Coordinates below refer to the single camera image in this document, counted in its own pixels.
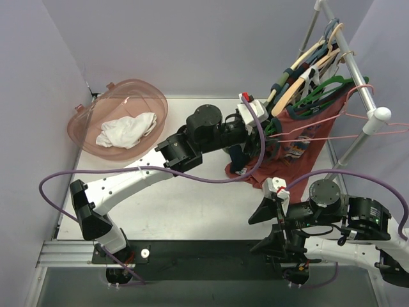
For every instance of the beige wooden hanger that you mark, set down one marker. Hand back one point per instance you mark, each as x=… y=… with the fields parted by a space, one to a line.
x=290 y=92

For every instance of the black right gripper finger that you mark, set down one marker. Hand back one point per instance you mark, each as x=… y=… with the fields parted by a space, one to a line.
x=267 y=210
x=272 y=245

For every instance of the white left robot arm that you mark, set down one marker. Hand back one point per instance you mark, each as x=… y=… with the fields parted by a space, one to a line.
x=203 y=132

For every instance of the rust red tank top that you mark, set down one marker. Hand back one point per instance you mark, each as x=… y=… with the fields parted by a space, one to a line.
x=299 y=137

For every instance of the aluminium frame rail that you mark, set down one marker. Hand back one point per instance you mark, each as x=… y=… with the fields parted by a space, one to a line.
x=65 y=253

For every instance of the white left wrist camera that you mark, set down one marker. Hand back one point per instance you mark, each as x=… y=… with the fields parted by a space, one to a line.
x=251 y=109

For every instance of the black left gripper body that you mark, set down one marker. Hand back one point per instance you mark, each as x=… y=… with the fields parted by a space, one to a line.
x=248 y=141

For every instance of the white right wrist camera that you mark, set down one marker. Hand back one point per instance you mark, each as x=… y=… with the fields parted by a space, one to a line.
x=276 y=186

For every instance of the navy blue garment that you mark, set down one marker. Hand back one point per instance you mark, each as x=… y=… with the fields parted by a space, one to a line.
x=240 y=161

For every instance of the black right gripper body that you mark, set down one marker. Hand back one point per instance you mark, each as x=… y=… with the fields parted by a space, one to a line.
x=281 y=224

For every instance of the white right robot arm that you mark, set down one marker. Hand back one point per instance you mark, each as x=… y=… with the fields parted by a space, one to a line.
x=328 y=226

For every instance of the metal clothes rack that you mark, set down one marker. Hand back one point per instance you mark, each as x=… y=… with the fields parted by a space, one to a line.
x=376 y=117

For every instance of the green plastic hanger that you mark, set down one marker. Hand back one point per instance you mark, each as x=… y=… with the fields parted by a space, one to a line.
x=319 y=91

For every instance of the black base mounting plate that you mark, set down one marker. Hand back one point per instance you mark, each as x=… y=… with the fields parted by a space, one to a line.
x=198 y=260

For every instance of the cream plastic hanger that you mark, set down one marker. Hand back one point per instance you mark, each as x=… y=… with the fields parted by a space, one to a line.
x=331 y=27

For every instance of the teal blue hanger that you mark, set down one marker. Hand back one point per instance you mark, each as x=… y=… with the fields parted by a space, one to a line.
x=324 y=45

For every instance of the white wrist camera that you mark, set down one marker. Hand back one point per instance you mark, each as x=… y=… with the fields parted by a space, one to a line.
x=251 y=109
x=276 y=186

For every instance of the pink translucent plastic basket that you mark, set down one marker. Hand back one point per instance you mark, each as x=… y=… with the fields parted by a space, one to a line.
x=130 y=97

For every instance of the black white striped tank top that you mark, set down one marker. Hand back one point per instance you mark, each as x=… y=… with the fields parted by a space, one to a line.
x=311 y=81

